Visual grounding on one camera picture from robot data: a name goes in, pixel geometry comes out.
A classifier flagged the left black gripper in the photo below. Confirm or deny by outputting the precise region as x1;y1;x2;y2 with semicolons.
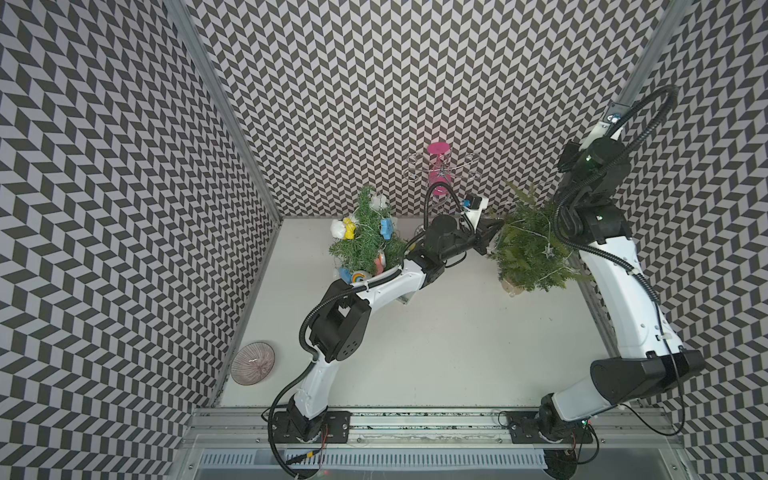
439;216;504;261

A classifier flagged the star cloud string light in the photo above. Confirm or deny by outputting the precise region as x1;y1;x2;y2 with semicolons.
328;193;409;286

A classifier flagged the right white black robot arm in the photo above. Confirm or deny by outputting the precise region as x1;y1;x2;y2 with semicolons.
536;85;706;443

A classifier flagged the right green fern tree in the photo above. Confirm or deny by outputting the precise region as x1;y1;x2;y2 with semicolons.
488;182;592;295

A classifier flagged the left green christmas tree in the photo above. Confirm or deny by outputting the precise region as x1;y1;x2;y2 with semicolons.
328;184;409;283

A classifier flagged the clear battery box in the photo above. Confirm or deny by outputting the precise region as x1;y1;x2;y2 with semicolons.
397;289;418;305

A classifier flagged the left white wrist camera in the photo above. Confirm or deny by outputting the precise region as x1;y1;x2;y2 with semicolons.
462;194;489;232

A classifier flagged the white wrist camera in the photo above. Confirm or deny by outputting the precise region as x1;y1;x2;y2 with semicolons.
579;102;630;150
462;194;489;232

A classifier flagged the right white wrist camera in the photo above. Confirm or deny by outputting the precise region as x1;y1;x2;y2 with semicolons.
579;102;630;150

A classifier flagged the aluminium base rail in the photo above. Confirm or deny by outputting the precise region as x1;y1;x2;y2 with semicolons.
168;407;697;479

